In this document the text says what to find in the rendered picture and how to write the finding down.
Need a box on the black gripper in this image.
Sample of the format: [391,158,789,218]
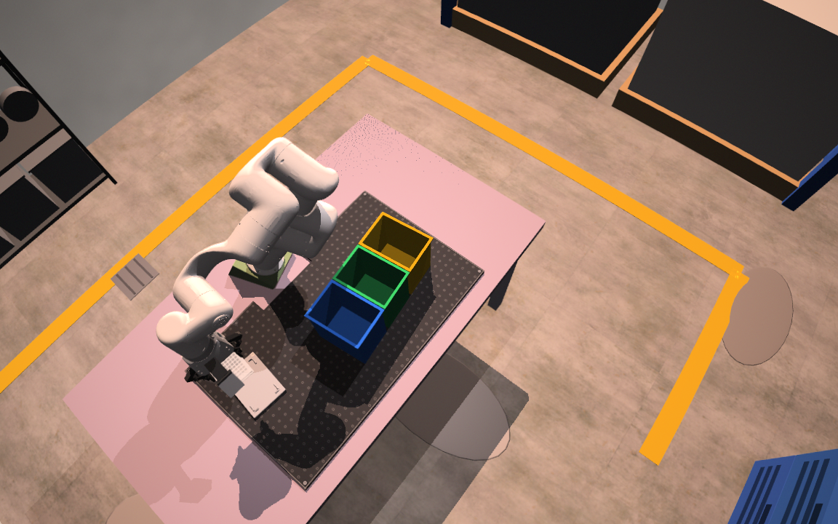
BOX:
[182,331,243,383]

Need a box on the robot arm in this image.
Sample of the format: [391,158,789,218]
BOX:
[156,138,339,362]

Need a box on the orange open-top bin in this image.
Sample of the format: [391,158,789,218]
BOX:
[359,212,433,295]

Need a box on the blue open bin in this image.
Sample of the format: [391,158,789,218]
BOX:
[304,279,387,364]

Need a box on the green bin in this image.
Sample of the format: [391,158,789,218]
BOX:
[332,245,410,328]

